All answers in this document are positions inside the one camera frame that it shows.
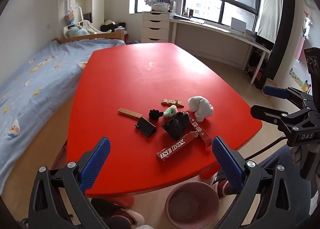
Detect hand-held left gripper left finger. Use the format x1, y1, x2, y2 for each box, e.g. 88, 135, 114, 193
28, 136, 111, 229

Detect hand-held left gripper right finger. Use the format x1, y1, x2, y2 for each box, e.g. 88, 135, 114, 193
212, 136, 312, 229

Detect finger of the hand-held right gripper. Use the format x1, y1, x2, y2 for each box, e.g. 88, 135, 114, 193
250, 104, 315, 132
263, 85, 314, 108

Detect red carton strip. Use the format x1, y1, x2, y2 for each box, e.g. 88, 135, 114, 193
186, 114, 213, 148

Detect pink waste bin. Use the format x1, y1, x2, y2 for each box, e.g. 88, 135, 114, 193
165, 182, 220, 229

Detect red printed carton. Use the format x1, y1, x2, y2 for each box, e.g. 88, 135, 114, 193
156, 131, 198, 162

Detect wooden strip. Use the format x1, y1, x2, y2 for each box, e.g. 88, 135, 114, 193
118, 108, 143, 119

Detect black clip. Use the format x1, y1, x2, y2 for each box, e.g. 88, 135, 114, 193
135, 117, 157, 138

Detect black mesh net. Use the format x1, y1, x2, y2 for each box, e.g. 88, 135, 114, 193
162, 111, 190, 139

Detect black fuzzy ring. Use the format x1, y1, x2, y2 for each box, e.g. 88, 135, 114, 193
149, 109, 164, 121

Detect notched wooden piece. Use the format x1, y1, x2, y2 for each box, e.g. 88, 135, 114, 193
161, 99, 185, 107

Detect person's right hand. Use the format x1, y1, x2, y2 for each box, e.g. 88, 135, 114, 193
290, 145, 304, 163

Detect red white slipper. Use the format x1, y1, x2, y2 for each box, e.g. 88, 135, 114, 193
212, 172, 230, 198

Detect person's right leg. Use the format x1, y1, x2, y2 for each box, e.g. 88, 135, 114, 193
246, 144, 313, 199

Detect person's leg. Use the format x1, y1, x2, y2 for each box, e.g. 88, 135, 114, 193
246, 144, 313, 199
90, 198, 125, 218

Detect person's left leg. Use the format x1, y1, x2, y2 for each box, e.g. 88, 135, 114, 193
90, 198, 125, 218

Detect black white folded panel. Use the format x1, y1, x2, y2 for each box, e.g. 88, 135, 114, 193
257, 0, 296, 90

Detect pink slipper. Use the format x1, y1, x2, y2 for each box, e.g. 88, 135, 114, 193
112, 208, 145, 229

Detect white box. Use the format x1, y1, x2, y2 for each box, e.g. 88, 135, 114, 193
230, 17, 247, 31

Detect white desk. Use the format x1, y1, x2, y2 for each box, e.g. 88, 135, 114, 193
170, 17, 272, 85

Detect red table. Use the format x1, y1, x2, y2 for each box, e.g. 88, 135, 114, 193
66, 43, 263, 207

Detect blue printed blanket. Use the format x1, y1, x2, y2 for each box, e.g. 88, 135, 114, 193
0, 39, 125, 192

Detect plush toys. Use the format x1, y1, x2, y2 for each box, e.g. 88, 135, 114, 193
66, 25, 97, 38

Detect white drawer unit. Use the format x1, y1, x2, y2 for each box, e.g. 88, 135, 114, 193
142, 12, 171, 43

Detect black storage box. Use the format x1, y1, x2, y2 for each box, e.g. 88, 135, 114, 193
100, 22, 126, 33

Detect colourful wall poster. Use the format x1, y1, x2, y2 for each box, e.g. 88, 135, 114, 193
289, 68, 311, 92

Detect black cable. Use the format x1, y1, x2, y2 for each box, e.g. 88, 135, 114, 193
246, 137, 288, 160

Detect pink wall paper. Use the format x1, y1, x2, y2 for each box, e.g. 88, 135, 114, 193
295, 36, 306, 60

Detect wooden bed frame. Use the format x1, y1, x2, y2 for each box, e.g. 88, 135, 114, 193
55, 30, 125, 44

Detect white tube rail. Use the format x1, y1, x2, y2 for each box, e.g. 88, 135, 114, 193
64, 6, 100, 36

